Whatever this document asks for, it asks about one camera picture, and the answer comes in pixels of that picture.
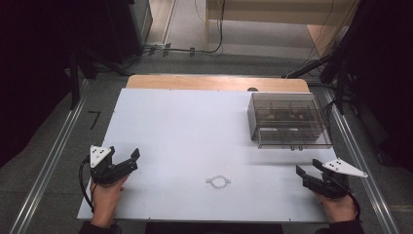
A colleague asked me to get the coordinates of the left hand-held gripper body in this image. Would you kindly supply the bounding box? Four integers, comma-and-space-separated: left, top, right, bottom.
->
89, 144, 139, 186

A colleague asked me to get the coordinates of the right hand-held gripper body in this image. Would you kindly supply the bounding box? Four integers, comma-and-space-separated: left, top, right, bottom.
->
302, 158, 369, 200

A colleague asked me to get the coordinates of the clear plastic drawer box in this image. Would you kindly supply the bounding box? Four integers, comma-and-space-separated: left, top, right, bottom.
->
246, 92, 334, 150

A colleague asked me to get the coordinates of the person's right hand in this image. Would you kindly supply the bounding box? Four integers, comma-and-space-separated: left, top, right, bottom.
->
313, 190, 357, 224

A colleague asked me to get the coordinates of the person's left hand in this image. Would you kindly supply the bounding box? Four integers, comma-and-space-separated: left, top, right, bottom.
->
90, 175, 131, 229

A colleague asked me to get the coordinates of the black metal stand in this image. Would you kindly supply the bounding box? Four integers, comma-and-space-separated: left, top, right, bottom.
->
66, 45, 130, 110

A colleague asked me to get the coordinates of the black tripod stand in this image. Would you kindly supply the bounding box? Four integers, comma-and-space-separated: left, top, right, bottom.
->
282, 0, 368, 115

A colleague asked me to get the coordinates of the dark curtain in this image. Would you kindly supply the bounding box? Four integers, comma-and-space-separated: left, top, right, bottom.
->
0, 0, 111, 169
344, 0, 413, 174

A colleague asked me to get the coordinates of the dark cabinet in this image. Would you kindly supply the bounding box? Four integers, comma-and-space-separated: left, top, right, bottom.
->
102, 0, 154, 65

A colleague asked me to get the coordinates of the light wooden desk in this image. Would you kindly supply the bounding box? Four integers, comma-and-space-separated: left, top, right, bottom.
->
205, 0, 362, 57

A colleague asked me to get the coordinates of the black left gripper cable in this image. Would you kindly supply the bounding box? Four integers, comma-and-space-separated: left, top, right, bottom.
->
78, 157, 95, 214

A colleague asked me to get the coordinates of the metal floor rail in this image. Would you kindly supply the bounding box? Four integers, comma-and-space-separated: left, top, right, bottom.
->
9, 78, 91, 234
320, 87, 401, 234

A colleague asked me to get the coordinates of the black floor cable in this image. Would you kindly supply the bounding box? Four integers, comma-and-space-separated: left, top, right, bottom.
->
125, 0, 227, 67

